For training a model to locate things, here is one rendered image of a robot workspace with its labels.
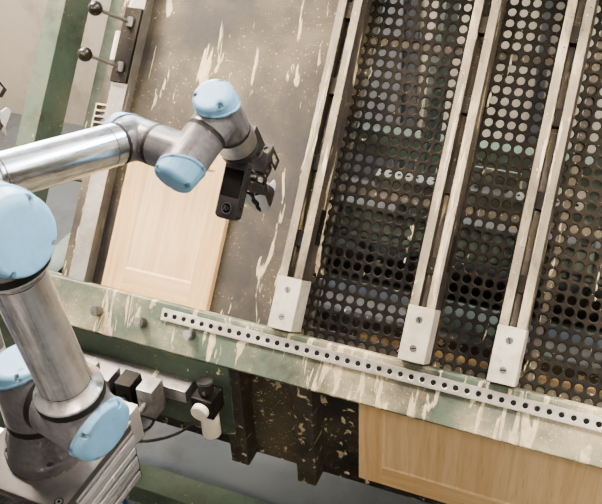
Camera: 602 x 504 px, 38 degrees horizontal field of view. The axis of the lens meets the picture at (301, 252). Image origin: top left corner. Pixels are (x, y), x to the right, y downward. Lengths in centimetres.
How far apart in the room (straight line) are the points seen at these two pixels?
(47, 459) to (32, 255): 55
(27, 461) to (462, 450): 120
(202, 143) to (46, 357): 43
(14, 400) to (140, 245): 84
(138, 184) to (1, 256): 115
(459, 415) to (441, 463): 50
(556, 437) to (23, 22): 397
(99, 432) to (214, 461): 159
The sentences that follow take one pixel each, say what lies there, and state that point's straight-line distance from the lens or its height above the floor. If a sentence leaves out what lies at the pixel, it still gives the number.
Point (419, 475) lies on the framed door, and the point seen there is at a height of 33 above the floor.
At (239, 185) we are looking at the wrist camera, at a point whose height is 144.
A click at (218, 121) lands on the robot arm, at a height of 160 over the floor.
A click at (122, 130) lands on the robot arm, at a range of 152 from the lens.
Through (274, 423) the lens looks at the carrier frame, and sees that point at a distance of 264.
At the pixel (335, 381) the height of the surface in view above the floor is 85.
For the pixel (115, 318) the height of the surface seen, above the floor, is 86.
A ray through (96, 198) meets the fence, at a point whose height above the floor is 108.
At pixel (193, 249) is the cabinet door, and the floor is 100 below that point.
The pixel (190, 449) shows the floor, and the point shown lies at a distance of 308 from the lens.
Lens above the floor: 225
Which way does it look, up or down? 35 degrees down
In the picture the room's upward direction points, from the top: 3 degrees counter-clockwise
